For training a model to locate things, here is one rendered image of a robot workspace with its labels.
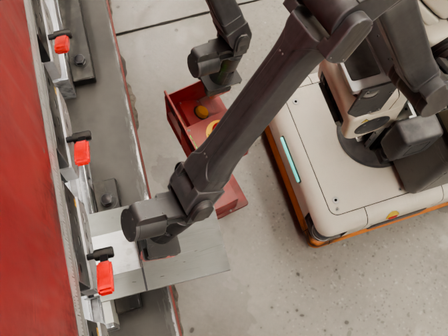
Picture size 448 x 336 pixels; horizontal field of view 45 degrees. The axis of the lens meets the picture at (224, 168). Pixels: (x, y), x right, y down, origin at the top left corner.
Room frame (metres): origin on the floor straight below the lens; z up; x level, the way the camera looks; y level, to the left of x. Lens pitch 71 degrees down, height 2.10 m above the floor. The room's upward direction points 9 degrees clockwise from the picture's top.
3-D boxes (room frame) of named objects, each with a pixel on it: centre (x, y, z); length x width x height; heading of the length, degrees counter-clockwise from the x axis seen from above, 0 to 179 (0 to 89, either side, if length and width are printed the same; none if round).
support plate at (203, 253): (0.21, 0.11, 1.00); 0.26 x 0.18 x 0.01; 113
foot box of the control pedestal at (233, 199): (0.61, 0.04, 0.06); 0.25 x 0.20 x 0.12; 126
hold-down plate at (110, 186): (0.21, 0.21, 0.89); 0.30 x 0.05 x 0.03; 23
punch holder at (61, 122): (0.31, 0.31, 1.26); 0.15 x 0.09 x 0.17; 23
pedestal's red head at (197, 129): (0.59, 0.06, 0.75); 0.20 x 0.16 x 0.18; 36
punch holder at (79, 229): (0.13, 0.23, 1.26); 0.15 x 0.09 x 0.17; 23
